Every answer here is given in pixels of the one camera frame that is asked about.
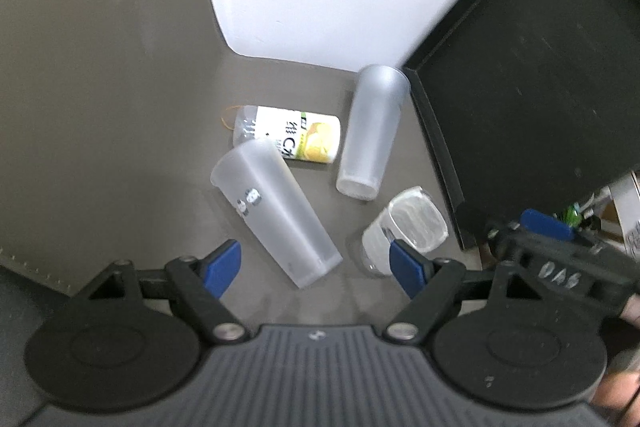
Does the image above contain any black tray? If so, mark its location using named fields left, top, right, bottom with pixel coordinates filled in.
left=400, top=0, right=640, bottom=253

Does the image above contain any plain frosted plastic cup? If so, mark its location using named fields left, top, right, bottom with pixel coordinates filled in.
left=336, top=64, right=411, bottom=201

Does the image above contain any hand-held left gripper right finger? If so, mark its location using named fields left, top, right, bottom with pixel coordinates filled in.
left=384, top=239, right=603, bottom=344

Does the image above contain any cardboard box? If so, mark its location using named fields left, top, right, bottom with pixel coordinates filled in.
left=595, top=172, right=640, bottom=258

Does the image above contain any grey stitched desk mat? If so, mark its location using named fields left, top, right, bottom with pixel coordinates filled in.
left=0, top=0, right=501, bottom=303

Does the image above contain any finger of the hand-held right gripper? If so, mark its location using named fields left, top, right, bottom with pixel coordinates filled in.
left=460, top=203, right=640, bottom=319

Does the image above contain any frosted plastic cup with print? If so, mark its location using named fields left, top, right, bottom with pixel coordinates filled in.
left=210, top=139, right=344, bottom=290

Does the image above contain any plastic bottle with yellow label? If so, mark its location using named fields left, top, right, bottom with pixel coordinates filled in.
left=232, top=104, right=342, bottom=166

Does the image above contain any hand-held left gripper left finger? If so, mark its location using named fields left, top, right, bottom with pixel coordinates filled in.
left=71, top=239, right=251, bottom=344

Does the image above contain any small clear glass cup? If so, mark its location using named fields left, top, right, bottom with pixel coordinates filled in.
left=361, top=186, right=449, bottom=278

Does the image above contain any orange rubber band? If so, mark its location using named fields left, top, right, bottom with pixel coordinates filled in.
left=221, top=106, right=247, bottom=132

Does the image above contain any person's right hand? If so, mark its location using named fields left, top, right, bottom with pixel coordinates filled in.
left=592, top=291, right=640, bottom=425

